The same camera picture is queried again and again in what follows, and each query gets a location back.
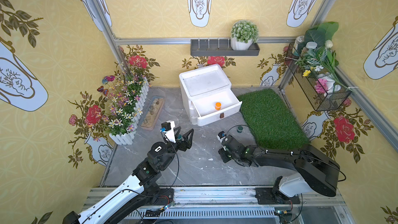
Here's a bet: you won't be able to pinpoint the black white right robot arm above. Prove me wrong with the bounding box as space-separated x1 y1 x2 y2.
217 132 340 204

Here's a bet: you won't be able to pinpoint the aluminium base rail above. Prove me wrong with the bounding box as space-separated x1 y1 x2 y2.
82 185 355 224

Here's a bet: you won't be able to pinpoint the white drawer cabinet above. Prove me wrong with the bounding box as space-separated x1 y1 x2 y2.
179 64 232 125

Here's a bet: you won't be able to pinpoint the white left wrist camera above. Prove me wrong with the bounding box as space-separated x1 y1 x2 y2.
160 121 181 143

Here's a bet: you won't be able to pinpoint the pink tray with stones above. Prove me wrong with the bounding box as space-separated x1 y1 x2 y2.
140 96 165 131

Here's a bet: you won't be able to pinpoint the black wire basket with flowers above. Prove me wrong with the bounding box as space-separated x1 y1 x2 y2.
286 22 352 112

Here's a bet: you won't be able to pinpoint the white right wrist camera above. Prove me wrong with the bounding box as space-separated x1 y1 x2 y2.
217 131 227 143

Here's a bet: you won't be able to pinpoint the artificial flowers in white fence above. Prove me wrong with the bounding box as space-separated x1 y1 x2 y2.
96 73 150 145

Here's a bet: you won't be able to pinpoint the green plant in white pot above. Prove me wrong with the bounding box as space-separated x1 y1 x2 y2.
231 20 259 50

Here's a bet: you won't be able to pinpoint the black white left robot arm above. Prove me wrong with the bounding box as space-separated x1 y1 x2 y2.
63 129 194 224

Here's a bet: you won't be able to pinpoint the orange paint can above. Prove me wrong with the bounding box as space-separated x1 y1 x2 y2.
215 102 221 111

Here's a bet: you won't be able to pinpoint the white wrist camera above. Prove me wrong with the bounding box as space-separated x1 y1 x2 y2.
160 121 181 143
217 131 227 143

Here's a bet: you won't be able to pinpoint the grey wall shelf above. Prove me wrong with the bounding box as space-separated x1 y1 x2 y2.
190 38 260 57

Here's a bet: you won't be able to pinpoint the green artificial grass mat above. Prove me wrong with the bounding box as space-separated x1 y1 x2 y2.
238 89 309 149

